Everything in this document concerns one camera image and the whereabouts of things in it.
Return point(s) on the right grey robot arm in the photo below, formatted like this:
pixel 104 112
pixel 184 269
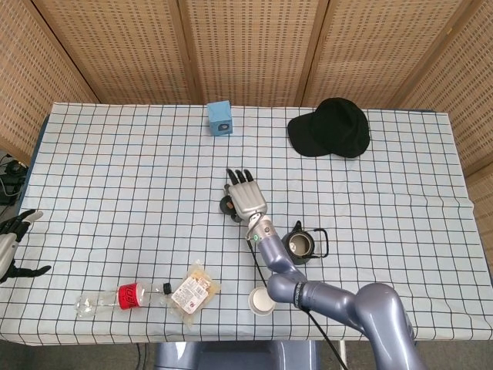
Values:
pixel 377 308

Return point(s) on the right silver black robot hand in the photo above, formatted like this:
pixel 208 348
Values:
pixel 248 198

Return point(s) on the white black grid tablecloth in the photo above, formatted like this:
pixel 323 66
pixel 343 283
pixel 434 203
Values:
pixel 154 185

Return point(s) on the woven bamboo folding screen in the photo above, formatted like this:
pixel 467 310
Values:
pixel 250 46

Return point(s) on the white paper cup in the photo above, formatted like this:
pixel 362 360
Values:
pixel 259 302

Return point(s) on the small black round disc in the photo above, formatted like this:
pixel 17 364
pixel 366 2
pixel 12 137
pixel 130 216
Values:
pixel 225 204

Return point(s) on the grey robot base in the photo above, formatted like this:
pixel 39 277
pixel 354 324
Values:
pixel 231 356

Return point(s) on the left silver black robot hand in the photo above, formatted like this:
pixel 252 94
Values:
pixel 5 254

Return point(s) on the white table leg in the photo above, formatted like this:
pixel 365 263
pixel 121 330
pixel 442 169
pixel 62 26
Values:
pixel 343 348

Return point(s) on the black baseball cap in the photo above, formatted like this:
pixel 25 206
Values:
pixel 339 127

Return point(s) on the light blue cardboard box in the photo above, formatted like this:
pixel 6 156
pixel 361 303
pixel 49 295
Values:
pixel 219 115

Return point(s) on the clear plastic bottle red label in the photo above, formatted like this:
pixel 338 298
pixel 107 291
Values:
pixel 129 296

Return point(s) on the clear packaged snack bag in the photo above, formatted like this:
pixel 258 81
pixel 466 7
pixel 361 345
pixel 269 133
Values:
pixel 190 294

